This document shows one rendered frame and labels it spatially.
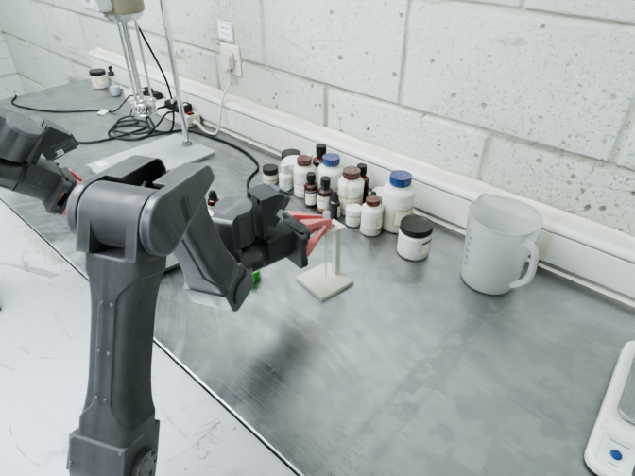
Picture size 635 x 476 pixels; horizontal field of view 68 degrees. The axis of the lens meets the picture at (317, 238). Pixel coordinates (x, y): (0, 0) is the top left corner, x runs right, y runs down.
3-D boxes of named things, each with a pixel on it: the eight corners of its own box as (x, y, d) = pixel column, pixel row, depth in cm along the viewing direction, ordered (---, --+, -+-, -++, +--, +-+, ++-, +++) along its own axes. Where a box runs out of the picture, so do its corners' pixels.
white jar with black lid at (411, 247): (394, 258, 98) (398, 229, 94) (399, 239, 104) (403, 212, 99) (427, 263, 97) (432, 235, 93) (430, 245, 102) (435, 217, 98)
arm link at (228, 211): (213, 191, 73) (171, 233, 63) (266, 199, 71) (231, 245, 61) (221, 251, 79) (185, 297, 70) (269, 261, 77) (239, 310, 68)
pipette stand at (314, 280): (321, 301, 88) (322, 246, 80) (296, 280, 93) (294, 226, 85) (353, 283, 92) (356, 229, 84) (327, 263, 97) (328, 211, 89)
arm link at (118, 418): (108, 455, 55) (122, 179, 50) (157, 471, 54) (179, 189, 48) (65, 491, 49) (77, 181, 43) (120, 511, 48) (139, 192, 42)
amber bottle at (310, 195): (302, 201, 117) (301, 171, 112) (316, 199, 117) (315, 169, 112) (306, 209, 114) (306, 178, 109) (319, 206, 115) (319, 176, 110)
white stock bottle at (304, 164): (293, 189, 122) (291, 153, 116) (314, 187, 122) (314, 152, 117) (295, 199, 117) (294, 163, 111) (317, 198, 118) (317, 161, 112)
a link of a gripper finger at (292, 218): (318, 196, 84) (275, 214, 80) (345, 213, 80) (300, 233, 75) (318, 229, 88) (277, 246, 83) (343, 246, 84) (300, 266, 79)
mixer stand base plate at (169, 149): (122, 192, 120) (121, 188, 120) (85, 167, 131) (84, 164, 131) (216, 154, 138) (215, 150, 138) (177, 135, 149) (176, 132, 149)
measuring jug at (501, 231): (550, 309, 86) (576, 244, 77) (486, 321, 84) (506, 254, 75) (496, 249, 101) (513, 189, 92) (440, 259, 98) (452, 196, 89)
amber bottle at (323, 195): (323, 205, 115) (323, 173, 110) (334, 210, 114) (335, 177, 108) (315, 211, 113) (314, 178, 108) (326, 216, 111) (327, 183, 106)
